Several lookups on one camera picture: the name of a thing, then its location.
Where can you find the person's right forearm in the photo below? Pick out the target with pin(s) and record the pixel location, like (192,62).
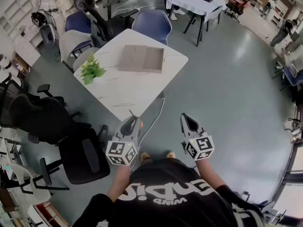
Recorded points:
(209,174)

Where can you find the person's black printed T-shirt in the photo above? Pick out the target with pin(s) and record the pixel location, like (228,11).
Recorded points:
(170,204)

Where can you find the red chair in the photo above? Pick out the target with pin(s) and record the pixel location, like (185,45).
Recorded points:
(237,5)

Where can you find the blue chair with black legs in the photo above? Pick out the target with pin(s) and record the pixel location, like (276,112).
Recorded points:
(292,75)

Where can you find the white shelf unit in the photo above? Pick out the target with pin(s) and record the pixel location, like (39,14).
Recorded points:
(16,20)

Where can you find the table with white cloth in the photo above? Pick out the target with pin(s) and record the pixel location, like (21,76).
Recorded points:
(196,5)

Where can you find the person's right tan shoe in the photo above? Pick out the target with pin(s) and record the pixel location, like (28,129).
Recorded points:
(171,154)

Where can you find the grey cardboard box lid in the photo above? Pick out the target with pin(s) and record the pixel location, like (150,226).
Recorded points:
(131,58)

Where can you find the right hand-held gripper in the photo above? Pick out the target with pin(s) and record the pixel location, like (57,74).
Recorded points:
(200,148)

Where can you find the person's left forearm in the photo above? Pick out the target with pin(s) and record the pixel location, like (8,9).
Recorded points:
(119,181)

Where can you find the grey shell chair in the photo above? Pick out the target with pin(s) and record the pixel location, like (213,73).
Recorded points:
(71,44)

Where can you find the person's tan shoe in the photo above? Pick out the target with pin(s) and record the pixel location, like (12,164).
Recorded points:
(171,154)
(144,156)

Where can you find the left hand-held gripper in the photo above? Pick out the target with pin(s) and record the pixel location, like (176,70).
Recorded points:
(120,152)

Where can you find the blue shell chair white trim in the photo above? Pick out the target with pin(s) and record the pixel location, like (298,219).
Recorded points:
(151,25)

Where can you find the person's left tan shoe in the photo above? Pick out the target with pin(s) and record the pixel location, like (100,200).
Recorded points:
(144,156)

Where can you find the green leafy plant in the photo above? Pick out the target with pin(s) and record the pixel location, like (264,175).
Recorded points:
(91,70)

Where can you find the white plastic chair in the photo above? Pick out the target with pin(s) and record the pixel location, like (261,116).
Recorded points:
(28,176)

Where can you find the black padded office chair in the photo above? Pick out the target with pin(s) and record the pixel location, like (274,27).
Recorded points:
(47,117)

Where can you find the black office chair with headrest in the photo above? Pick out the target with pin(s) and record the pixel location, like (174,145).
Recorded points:
(104,25)

